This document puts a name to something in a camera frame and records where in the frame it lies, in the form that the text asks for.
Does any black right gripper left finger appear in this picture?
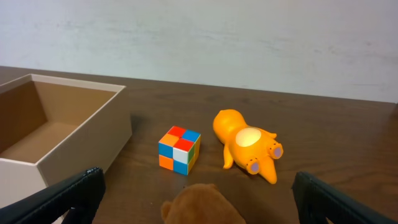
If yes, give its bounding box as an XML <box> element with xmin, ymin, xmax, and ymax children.
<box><xmin>1</xmin><ymin>167</ymin><xmax>106</xmax><ymax>224</ymax></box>

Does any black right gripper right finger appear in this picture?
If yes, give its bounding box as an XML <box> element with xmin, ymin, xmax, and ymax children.
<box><xmin>292</xmin><ymin>172</ymin><xmax>397</xmax><ymax>224</ymax></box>

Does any orange rubber animal toy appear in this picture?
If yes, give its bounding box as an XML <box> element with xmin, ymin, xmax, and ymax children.
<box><xmin>213</xmin><ymin>109</ymin><xmax>284</xmax><ymax>184</ymax></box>

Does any colourful puzzle cube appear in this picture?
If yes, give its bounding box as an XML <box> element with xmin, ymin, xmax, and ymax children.
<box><xmin>158</xmin><ymin>126</ymin><xmax>201</xmax><ymax>175</ymax></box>

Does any brown plush toy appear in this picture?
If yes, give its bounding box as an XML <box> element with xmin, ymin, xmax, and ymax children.
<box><xmin>160</xmin><ymin>184</ymin><xmax>246</xmax><ymax>224</ymax></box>

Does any beige cardboard box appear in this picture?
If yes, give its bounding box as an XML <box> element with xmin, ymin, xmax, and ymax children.
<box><xmin>1</xmin><ymin>74</ymin><xmax>132</xmax><ymax>207</ymax></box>

